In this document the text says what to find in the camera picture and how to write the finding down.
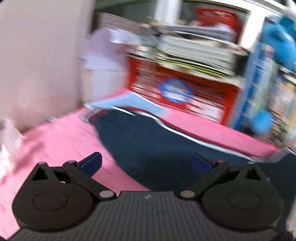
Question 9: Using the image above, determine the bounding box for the white and navy jacket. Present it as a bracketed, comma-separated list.
[82, 106, 295, 230]

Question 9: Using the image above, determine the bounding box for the pink bunny table mat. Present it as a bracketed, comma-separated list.
[1, 107, 277, 238]

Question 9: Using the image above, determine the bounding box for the blue plush ball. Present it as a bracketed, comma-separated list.
[250, 110, 273, 135]

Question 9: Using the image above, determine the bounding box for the red plastic crate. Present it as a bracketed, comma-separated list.
[127, 57, 239, 125]

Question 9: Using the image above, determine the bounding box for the row of upright books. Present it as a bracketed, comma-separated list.
[228, 42, 295, 148]

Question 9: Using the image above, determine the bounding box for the light blue notebook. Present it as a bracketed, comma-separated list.
[83, 92, 169, 115]

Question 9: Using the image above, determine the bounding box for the stack of papers and booklets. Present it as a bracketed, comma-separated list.
[126, 21, 248, 89]

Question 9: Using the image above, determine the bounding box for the blue plush toy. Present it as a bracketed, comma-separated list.
[260, 15, 295, 72]

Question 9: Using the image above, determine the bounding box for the red upper basket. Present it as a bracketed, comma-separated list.
[195, 8, 242, 43]

